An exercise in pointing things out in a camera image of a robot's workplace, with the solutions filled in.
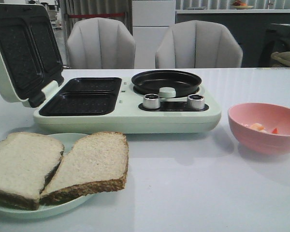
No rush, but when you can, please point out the green breakfast maker base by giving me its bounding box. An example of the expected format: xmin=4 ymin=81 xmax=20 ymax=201
xmin=33 ymin=77 xmax=221 ymax=134

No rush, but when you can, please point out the white cabinet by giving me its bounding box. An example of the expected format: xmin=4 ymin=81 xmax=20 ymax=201
xmin=132 ymin=0 xmax=176 ymax=69

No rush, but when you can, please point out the black round frying pan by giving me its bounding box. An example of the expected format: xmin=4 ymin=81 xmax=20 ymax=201
xmin=131 ymin=70 xmax=202 ymax=98

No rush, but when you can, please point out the fruit plate on counter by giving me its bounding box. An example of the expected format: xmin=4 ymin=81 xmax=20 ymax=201
xmin=231 ymin=0 xmax=254 ymax=10

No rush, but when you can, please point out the bread slice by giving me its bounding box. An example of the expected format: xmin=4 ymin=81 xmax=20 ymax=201
xmin=41 ymin=132 xmax=129 ymax=204
xmin=0 ymin=132 xmax=64 ymax=210

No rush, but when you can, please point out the beige cushion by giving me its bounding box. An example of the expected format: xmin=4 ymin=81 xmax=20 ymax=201
xmin=271 ymin=51 xmax=290 ymax=68

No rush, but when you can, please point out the green plastic plate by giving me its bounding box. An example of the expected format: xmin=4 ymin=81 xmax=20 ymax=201
xmin=0 ymin=133 xmax=93 ymax=219

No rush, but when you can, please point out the silver control knob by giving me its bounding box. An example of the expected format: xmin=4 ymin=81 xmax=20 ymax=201
xmin=143 ymin=94 xmax=160 ymax=110
xmin=187 ymin=94 xmax=205 ymax=110

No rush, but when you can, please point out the cooked shrimp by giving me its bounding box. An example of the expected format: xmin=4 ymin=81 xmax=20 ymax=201
xmin=245 ymin=123 xmax=278 ymax=134

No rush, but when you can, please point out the left grey upholstered chair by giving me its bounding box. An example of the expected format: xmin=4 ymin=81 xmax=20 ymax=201
xmin=67 ymin=17 xmax=136 ymax=69

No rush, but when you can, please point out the pink plastic bowl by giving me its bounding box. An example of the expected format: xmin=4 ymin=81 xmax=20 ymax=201
xmin=228 ymin=103 xmax=290 ymax=155

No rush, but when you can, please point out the green breakfast maker lid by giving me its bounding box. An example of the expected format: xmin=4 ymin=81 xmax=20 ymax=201
xmin=0 ymin=3 xmax=63 ymax=108

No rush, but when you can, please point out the grey upholstered chair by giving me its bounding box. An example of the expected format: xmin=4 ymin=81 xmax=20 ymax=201
xmin=67 ymin=17 xmax=136 ymax=69
xmin=155 ymin=20 xmax=243 ymax=69

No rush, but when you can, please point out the grey counter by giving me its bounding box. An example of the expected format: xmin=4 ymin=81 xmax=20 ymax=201
xmin=175 ymin=9 xmax=290 ymax=68

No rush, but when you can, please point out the red barrier belt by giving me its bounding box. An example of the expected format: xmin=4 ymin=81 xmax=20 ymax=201
xmin=64 ymin=12 xmax=126 ymax=19

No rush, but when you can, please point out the right silver control knob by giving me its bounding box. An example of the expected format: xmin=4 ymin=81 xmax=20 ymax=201
xmin=187 ymin=94 xmax=205 ymax=110

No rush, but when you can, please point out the right grey upholstered chair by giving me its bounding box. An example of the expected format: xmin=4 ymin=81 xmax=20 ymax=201
xmin=155 ymin=20 xmax=243 ymax=69

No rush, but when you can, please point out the left silver control knob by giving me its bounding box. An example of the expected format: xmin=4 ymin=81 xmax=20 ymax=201
xmin=143 ymin=94 xmax=160 ymax=110

